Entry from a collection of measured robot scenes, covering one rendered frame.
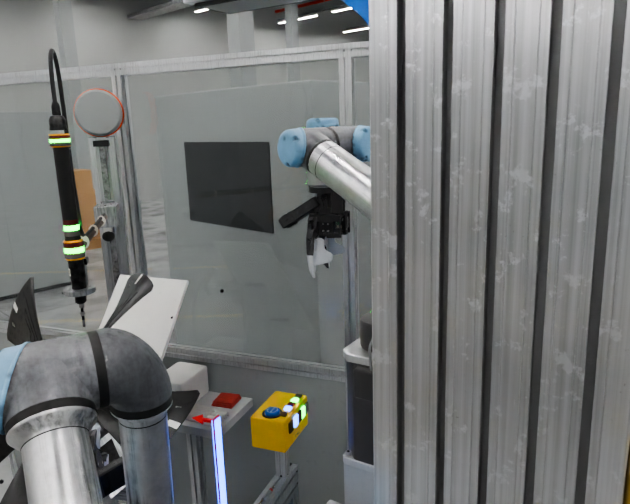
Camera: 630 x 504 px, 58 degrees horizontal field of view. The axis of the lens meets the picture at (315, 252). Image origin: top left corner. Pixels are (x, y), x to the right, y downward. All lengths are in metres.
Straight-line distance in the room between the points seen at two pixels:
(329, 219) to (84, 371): 0.65
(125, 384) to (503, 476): 0.53
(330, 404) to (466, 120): 1.60
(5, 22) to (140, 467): 13.61
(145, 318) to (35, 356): 0.96
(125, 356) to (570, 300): 0.61
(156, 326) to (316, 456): 0.78
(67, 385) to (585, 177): 0.68
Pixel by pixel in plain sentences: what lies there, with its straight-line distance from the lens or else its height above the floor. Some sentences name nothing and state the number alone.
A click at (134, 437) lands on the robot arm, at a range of 0.96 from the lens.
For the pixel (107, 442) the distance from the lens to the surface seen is 1.58.
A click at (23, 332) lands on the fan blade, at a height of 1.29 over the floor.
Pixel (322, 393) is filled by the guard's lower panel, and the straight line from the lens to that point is 2.03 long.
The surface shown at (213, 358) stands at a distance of 2.18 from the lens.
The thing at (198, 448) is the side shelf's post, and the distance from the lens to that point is 2.17.
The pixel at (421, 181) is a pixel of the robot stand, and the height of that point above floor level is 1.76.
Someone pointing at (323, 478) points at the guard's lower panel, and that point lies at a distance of 2.20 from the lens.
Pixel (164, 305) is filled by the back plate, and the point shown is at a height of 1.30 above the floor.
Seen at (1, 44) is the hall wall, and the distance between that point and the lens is 14.23.
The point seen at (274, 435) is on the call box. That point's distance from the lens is 1.55.
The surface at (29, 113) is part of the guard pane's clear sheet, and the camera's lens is 2.52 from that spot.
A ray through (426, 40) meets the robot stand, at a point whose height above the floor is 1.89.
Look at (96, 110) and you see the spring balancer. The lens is 2.07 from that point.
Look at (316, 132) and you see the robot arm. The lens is 1.13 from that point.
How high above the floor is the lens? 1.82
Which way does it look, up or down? 13 degrees down
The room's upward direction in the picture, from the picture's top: 2 degrees counter-clockwise
